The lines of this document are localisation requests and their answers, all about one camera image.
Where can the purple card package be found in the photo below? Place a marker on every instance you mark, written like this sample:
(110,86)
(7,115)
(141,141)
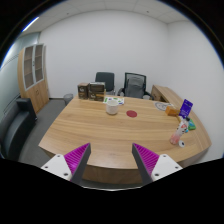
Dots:
(185,108)

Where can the wooden side desk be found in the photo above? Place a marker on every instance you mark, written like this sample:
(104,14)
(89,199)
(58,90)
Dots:
(165,94)

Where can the black office chair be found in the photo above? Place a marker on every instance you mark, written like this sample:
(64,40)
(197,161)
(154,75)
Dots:
(109,79)

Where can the grey mesh office chair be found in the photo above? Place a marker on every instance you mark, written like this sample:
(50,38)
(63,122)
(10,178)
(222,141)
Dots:
(134,86)

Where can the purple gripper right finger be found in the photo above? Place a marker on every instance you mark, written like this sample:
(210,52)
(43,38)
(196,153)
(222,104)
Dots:
(152,166)

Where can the green printed paper sheet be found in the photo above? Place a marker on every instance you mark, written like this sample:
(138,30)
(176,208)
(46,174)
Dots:
(120,101)

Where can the round white patterned plate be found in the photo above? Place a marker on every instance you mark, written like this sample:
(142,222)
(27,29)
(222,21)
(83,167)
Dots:
(161,106)

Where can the white mug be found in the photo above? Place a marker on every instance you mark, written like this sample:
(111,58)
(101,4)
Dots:
(112,107)

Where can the brown box right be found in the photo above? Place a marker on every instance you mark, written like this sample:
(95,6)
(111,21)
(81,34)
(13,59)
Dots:
(97,91)

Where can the green small object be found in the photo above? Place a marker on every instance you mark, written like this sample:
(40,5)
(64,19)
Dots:
(191,125)

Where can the white tape roll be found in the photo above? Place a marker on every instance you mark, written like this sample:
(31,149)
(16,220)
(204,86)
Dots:
(181,143)

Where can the orange small box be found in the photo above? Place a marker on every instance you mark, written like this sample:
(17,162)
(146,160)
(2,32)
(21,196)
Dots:
(171,111)

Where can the grey waste bin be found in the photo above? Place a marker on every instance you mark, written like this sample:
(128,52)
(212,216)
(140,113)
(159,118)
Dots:
(67,98)

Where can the clear bottle pink liquid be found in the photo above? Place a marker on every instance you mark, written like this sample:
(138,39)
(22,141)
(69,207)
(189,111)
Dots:
(181,129)

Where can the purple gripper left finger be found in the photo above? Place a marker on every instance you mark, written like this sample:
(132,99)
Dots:
(70,166)

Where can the red round coaster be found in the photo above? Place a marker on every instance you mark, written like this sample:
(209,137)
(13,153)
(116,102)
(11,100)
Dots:
(131,113)

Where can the wooden glass-door cabinet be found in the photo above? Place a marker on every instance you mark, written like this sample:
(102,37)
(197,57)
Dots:
(31,73)

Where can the black leather sofa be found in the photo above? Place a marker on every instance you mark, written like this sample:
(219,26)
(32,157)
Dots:
(15,127)

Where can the dark brown box left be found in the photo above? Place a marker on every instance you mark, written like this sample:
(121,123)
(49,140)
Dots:
(83,89)

